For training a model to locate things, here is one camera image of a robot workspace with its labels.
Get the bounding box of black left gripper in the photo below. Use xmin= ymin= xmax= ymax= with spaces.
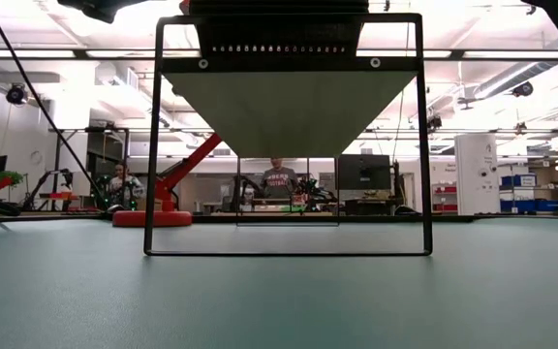
xmin=57 ymin=0 xmax=150 ymax=24

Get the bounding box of black metal rack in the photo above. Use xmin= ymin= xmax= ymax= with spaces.
xmin=48 ymin=125 xmax=131 ymax=210

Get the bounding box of person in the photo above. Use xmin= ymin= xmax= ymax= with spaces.
xmin=261 ymin=156 xmax=300 ymax=201
xmin=107 ymin=162 xmax=145 ymax=210

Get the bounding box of green artificial plant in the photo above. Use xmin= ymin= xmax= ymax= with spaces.
xmin=0 ymin=170 xmax=25 ymax=187

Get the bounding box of red desk lamp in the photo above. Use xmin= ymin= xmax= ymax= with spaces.
xmin=111 ymin=0 xmax=224 ymax=229

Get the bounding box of black computer monitor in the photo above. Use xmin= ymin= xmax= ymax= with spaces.
xmin=336 ymin=153 xmax=392 ymax=191

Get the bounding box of white pillar with signs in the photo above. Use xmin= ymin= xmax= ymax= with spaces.
xmin=454 ymin=133 xmax=501 ymax=216

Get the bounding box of blue labelled storage bin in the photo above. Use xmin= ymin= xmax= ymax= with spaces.
xmin=500 ymin=174 xmax=538 ymax=188

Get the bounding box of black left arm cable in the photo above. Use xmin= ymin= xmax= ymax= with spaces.
xmin=0 ymin=0 xmax=125 ymax=214

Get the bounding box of black ceiling camera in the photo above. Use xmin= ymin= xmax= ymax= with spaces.
xmin=511 ymin=80 xmax=535 ymax=99
xmin=5 ymin=84 xmax=29 ymax=107

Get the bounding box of wooden shelf with black frame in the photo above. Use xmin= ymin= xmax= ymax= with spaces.
xmin=142 ymin=13 xmax=434 ymax=257

